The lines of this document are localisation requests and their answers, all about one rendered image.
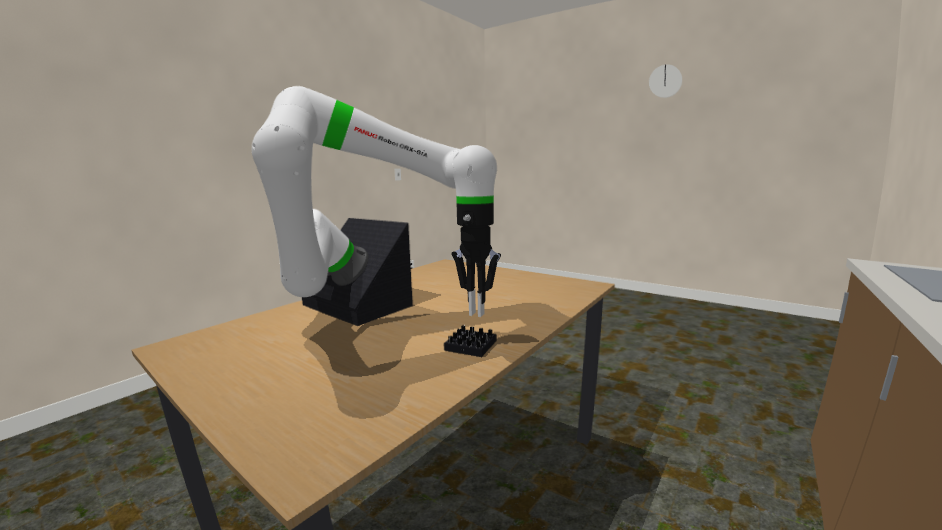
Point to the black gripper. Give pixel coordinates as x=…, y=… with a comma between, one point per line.
x=476, y=247

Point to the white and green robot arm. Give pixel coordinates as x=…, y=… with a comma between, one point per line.
x=304, y=117

